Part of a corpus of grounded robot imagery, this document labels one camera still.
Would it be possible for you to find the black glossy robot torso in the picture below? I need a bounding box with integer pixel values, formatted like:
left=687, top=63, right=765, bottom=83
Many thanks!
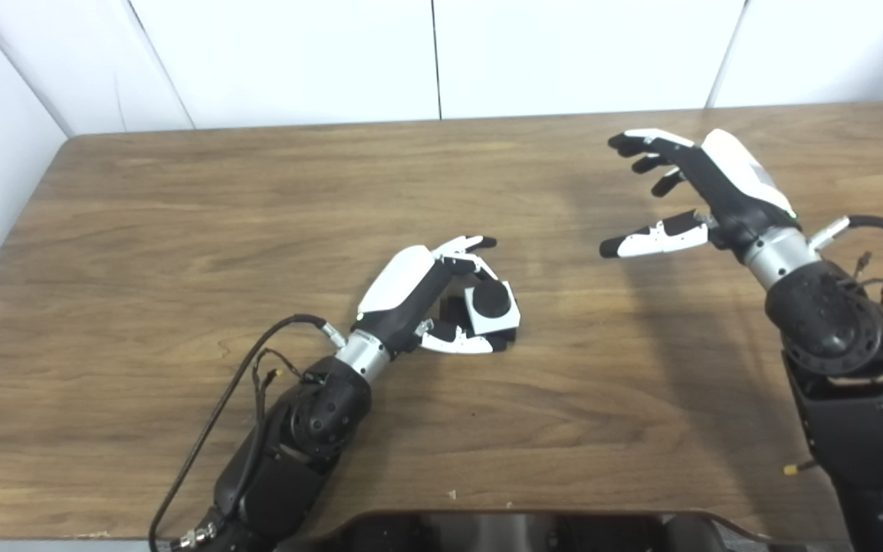
left=281, top=510, right=768, bottom=552

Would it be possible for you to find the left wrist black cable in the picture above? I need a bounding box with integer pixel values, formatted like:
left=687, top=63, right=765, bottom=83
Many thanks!
left=149, top=314, right=346, bottom=552

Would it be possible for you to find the black peg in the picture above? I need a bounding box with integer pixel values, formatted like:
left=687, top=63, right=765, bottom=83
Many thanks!
left=438, top=281, right=519, bottom=352

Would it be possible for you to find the white square piece with hole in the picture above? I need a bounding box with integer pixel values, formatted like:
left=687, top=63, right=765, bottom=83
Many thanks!
left=463, top=280, right=522, bottom=337

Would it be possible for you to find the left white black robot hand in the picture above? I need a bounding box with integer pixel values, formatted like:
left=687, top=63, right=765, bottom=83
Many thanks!
left=355, top=235, right=515, bottom=356

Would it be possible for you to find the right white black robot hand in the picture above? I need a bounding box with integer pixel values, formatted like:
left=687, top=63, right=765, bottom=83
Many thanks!
left=599, top=128, right=801, bottom=260

